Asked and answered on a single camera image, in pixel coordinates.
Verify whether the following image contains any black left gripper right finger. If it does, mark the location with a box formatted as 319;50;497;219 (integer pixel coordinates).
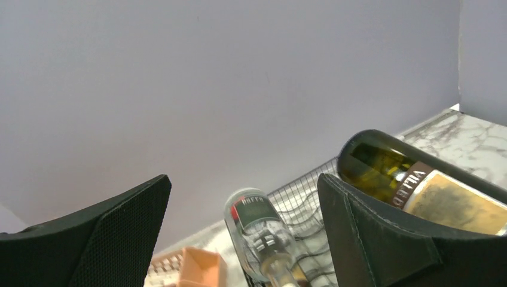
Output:
317;173;506;286

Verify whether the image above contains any peach plastic file organizer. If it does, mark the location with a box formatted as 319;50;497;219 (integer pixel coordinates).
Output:
144;247;228;287

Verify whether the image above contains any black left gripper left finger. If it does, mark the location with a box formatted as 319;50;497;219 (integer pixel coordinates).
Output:
1;175;172;286

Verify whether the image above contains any black wire wine rack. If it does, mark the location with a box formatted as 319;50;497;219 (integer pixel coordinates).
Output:
267;157;338;286

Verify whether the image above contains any green bottle silver foil neck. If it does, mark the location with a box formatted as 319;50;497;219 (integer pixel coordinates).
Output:
337;129;506;236

